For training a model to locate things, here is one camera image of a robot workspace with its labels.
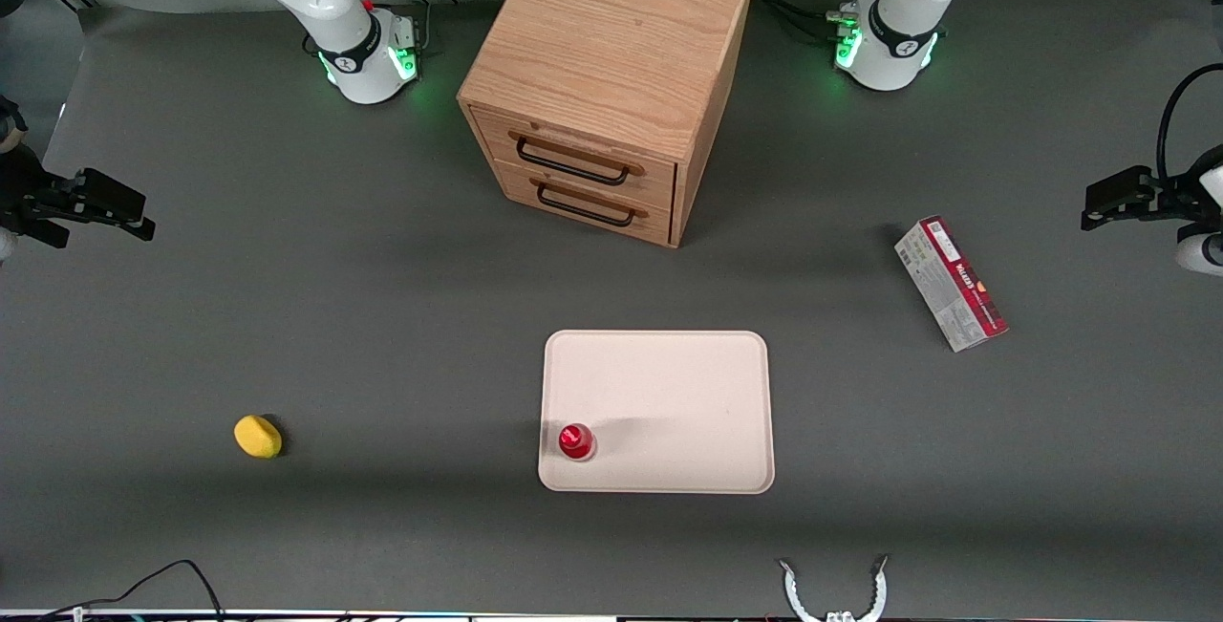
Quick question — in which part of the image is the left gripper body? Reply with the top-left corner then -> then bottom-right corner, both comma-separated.
1154,146 -> 1223,226

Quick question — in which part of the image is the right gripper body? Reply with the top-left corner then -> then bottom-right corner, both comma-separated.
0,149 -> 85,227

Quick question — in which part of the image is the red cookie box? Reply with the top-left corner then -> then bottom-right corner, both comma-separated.
894,215 -> 1010,354

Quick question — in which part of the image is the beige plastic tray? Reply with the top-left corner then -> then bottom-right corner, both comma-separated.
538,330 -> 776,496

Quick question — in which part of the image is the yellow lemon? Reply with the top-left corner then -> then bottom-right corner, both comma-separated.
234,415 -> 284,460

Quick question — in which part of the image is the large wooden drawer front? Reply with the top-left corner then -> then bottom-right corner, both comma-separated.
471,106 -> 678,213

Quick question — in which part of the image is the small wooden drawer front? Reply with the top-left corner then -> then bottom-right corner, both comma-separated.
491,161 -> 676,247

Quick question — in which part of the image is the white claw-shaped clip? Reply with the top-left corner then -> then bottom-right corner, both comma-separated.
778,555 -> 890,622

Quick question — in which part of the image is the small red cup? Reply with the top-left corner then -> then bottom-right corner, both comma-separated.
558,422 -> 598,462

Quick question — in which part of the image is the wooden drawer cabinet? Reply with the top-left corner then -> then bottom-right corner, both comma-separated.
457,0 -> 758,248

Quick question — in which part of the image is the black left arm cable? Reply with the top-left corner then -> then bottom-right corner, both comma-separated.
1156,62 -> 1223,185

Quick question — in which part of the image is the thin black table-edge cable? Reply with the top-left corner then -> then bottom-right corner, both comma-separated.
33,559 -> 226,622

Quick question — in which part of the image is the black left base cable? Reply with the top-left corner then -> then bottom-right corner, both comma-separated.
752,0 -> 894,42

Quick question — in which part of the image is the long black drawer handle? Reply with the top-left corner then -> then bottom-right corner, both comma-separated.
515,136 -> 633,188

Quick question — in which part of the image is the short black drawer handle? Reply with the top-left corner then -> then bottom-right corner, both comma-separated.
536,180 -> 638,228

